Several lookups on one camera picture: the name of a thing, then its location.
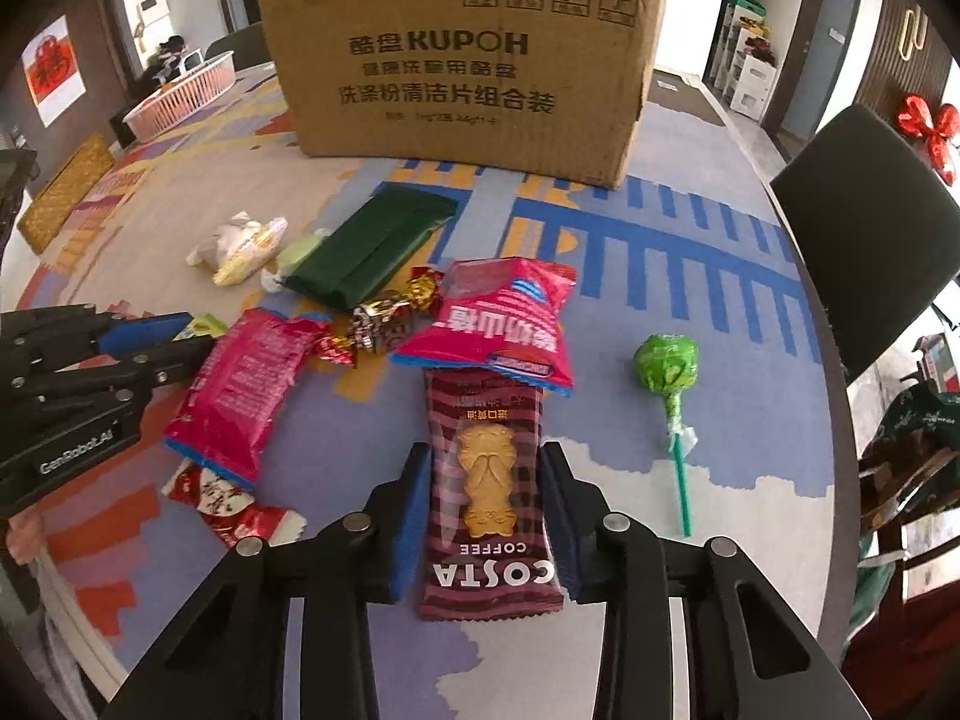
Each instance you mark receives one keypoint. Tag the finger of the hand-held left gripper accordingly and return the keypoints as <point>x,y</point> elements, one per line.
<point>172,364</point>
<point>150,331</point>

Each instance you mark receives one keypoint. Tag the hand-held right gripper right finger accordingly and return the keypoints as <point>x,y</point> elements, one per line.
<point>559,532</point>

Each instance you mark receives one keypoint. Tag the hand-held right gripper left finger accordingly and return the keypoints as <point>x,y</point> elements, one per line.
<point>409,532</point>

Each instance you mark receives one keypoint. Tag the long pink snack packet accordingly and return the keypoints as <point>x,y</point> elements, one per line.
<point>240,390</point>

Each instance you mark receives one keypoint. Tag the brown striped biscuit packet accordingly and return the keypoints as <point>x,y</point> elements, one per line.
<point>487,465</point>

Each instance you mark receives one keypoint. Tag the red white candy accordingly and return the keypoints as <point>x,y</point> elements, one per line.
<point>217,502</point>

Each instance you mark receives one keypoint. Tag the brown cardboard box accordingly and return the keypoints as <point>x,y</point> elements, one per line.
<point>465,52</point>

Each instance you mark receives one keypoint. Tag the small yellow green packet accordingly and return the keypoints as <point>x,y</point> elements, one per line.
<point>201,326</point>

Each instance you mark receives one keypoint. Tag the white yellow snack packet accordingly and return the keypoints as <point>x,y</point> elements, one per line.
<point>240,247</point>

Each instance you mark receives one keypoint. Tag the printed tablecloth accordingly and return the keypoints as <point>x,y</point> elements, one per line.
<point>675,427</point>

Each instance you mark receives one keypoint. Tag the yellow woven mat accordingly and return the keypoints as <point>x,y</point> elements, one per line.
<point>64,191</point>

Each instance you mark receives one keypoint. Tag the light green wrapped candy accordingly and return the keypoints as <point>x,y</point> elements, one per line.
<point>300,251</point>

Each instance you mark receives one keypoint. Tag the green lollipop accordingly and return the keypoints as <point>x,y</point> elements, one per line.
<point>666,367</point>

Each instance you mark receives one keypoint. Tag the brown red twist-wrapped candy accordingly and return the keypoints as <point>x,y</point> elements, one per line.
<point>375,321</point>

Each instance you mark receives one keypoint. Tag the dark green packet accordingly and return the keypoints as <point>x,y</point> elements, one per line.
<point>367,247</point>

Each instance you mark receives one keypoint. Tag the pink snack packet blue edges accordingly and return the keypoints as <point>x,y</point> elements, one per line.
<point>487,315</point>

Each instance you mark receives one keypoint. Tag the pink plastic basket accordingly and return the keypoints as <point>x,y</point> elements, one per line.
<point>184,94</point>

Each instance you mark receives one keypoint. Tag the gold wrapped candy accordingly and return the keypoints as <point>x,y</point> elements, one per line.
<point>424,289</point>

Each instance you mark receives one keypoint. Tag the black chair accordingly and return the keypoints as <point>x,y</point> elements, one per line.
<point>862,225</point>
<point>240,45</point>

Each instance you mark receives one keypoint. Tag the green printed cloth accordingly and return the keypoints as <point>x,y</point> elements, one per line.
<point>915,427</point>

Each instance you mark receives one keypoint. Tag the white storage shelf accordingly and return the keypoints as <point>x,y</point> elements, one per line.
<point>746,67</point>

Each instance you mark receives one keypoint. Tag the red foil bow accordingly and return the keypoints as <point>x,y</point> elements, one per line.
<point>930,131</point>

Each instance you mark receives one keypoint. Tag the grey door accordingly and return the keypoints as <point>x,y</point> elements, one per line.
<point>814,37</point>

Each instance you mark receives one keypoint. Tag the red wall poster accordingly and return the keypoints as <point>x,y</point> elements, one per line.
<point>52,79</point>

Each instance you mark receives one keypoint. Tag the white wall panel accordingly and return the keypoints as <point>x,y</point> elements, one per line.
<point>147,11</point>

